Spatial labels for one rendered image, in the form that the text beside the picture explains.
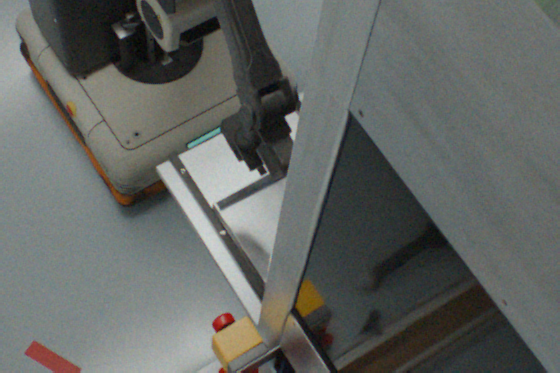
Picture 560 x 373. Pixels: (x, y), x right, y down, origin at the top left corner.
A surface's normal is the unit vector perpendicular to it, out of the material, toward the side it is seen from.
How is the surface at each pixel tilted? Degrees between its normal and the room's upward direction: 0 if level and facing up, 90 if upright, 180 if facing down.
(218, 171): 0
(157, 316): 0
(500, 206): 90
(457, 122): 90
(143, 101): 0
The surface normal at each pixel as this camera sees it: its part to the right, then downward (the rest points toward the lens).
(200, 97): 0.07, -0.46
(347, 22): -0.84, 0.45
